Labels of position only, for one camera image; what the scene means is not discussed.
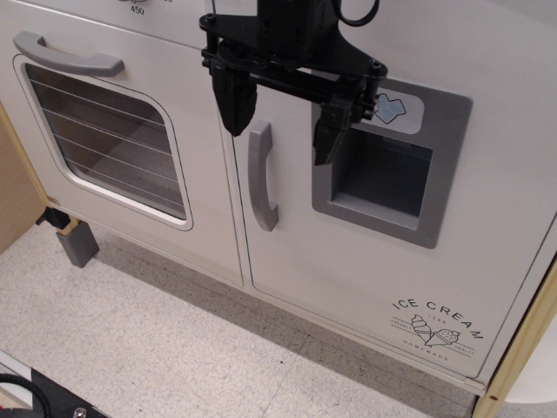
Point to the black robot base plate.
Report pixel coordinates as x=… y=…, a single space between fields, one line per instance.
x=49 y=399

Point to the grey oven door handle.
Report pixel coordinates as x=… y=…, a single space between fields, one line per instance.
x=34 y=48

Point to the white toy fridge door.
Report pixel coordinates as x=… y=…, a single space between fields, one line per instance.
x=453 y=309

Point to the white toy oven door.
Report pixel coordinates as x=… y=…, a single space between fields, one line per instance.
x=141 y=153

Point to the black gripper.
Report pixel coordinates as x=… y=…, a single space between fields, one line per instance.
x=294 y=47

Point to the wooden right side post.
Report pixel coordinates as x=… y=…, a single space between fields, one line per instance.
x=534 y=324

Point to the wooden left side panel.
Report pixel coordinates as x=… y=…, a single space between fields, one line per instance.
x=22 y=196

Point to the grey fridge door handle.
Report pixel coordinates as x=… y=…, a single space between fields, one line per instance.
x=259 y=146

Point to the grey ice dispenser panel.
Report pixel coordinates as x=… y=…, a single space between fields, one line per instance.
x=393 y=173

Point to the grey kitchen leg foot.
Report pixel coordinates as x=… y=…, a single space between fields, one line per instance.
x=80 y=245

